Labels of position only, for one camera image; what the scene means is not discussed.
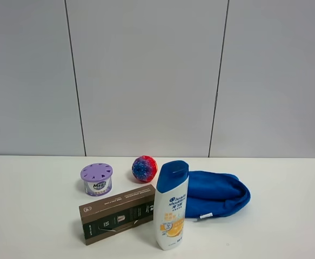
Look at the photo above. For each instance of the red blue spiky ball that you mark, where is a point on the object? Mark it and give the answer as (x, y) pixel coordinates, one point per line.
(144, 168)

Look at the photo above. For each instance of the brown rectangular cardboard box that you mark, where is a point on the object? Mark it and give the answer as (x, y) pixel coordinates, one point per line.
(112, 215)

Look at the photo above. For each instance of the white blue shampoo bottle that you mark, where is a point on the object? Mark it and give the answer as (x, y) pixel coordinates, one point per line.
(170, 204)

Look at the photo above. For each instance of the blue folded towel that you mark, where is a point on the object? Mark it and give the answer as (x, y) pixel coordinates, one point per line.
(214, 195)

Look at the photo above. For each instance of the purple air freshener can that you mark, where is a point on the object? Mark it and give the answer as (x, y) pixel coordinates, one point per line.
(97, 178)

